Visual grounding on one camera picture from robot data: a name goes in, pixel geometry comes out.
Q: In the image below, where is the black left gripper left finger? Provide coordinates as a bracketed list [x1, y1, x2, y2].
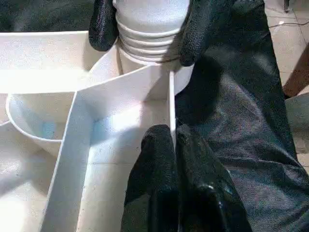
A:
[121, 125, 180, 232]

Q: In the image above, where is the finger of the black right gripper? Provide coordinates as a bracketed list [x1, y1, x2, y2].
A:
[180, 0, 237, 67]
[88, 0, 119, 52]

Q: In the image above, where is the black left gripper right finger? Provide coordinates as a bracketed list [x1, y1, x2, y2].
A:
[175, 124, 253, 232]

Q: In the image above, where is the white plastic table leg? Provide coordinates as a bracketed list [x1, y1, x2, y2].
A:
[112, 0, 191, 63]

